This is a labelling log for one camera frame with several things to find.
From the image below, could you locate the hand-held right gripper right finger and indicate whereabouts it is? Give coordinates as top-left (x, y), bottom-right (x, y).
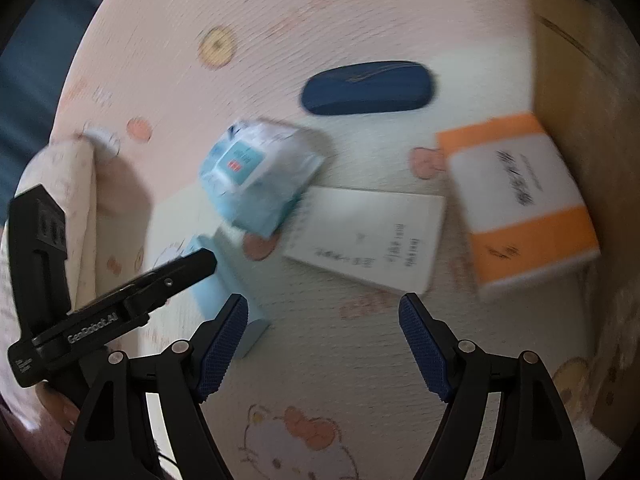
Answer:
top-left (398, 292), bottom-right (586, 480)

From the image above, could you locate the blue denim case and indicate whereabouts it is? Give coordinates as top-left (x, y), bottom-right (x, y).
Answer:
top-left (300, 60), bottom-right (436, 116)

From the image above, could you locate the light blue carton box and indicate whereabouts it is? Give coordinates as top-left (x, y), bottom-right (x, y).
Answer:
top-left (187, 234), bottom-right (271, 361)

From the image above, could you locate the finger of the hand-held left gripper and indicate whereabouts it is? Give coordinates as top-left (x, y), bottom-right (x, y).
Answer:
top-left (117, 248), bottom-right (218, 317)

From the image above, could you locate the brown cardboard box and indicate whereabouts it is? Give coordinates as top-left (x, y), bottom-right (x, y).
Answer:
top-left (527, 0), bottom-right (640, 441)

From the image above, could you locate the dark teal cloth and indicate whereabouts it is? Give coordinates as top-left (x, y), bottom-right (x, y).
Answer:
top-left (0, 0), bottom-right (108, 196)

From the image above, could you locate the pink cartoon printed blanket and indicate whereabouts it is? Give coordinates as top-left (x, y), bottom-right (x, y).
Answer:
top-left (0, 0), bottom-right (621, 480)

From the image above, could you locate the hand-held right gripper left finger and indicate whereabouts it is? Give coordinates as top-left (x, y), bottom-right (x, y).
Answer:
top-left (62, 292), bottom-right (249, 480)

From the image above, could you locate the orange white tissue pack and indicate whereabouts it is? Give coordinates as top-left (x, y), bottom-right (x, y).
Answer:
top-left (436, 112), bottom-right (601, 303)

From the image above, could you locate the blue white wet wipes pack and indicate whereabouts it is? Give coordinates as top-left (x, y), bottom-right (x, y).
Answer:
top-left (199, 119), bottom-right (325, 238)

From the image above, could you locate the white spiral notebook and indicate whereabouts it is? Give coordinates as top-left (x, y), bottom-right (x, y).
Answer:
top-left (282, 186), bottom-right (447, 295)

